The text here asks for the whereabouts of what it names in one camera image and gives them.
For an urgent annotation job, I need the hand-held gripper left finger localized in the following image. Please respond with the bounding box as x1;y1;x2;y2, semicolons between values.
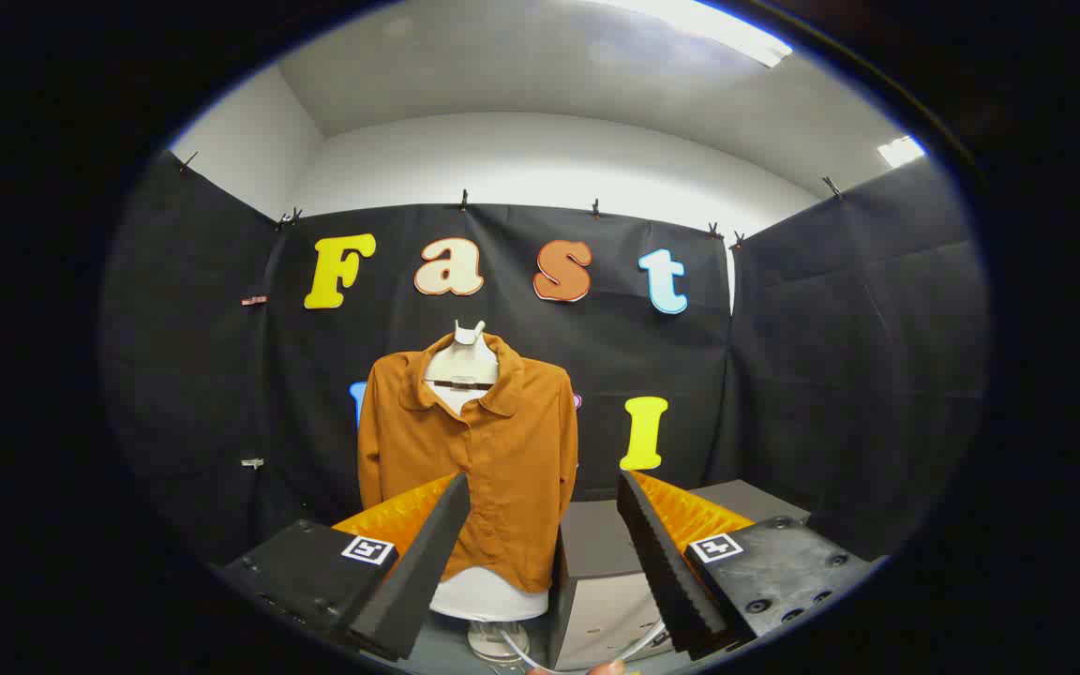
217;472;473;663

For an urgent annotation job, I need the small ceiling light panel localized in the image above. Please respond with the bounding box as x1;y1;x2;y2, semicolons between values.
877;136;927;169

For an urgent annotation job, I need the white torso form hanger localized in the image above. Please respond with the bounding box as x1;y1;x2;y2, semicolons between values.
423;321;550;662

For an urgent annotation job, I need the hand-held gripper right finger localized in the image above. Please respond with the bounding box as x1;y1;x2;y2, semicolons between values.
616;469;879;662

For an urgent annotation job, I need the black backdrop cloth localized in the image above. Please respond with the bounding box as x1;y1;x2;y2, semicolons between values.
99;150;989;573

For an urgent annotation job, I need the long ceiling light panel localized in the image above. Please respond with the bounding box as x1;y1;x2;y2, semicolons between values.
610;0;794;68

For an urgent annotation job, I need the white cable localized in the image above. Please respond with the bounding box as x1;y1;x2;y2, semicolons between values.
500;619;668;673

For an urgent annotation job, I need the grey cabinet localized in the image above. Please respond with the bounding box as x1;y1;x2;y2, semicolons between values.
549;480;813;672

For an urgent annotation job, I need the row of black cloth clips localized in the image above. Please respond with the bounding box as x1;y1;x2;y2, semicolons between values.
174;150;846;252

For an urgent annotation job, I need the brown button-up shirt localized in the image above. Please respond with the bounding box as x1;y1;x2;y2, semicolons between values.
357;331;580;593

